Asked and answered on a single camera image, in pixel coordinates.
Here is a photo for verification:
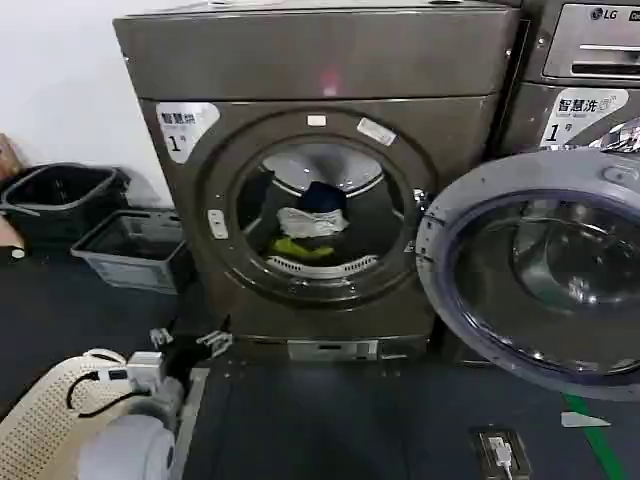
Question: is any grey front-loading dryer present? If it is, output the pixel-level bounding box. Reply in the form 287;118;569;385
112;0;532;362

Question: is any white plug with cable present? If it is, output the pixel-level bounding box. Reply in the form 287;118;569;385
487;435;516;480

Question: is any white grey garment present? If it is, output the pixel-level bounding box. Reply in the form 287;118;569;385
276;205;351;240

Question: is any black garment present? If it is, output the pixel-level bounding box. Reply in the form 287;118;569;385
240;169;277;234

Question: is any brown cardboard box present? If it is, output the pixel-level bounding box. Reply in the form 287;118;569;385
0;132;24;179

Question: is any brown board with white disc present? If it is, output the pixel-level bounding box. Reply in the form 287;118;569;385
0;213;27;262

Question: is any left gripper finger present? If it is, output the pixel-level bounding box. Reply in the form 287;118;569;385
196;315;235;359
150;319;180;352

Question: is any grey machine with control panel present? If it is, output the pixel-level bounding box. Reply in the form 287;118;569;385
492;0;640;157

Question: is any pale floor sticker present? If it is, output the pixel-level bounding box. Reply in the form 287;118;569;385
559;411;612;429

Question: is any yellow-green garment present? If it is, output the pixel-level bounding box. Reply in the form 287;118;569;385
269;235;335;259

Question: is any cream perforated laundry basket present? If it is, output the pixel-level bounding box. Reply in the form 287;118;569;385
0;347;132;480

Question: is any dark plastic basket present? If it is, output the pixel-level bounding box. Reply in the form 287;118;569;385
0;162;132;256

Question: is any round glass dryer door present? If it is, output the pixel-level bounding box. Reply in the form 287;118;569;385
414;147;640;402

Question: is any grey plastic basket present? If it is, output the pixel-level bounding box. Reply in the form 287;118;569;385
69;208;194;296

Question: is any floor socket box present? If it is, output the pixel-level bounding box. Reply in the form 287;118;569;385
468;424;532;480

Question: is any dark blue garment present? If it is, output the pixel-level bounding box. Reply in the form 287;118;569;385
298;180;348;213

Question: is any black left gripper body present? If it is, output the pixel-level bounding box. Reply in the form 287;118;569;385
164;340;217;384

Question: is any green floor tape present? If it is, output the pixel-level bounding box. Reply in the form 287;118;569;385
560;392;632;480

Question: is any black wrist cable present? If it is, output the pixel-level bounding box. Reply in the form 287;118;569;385
66;368;132;417

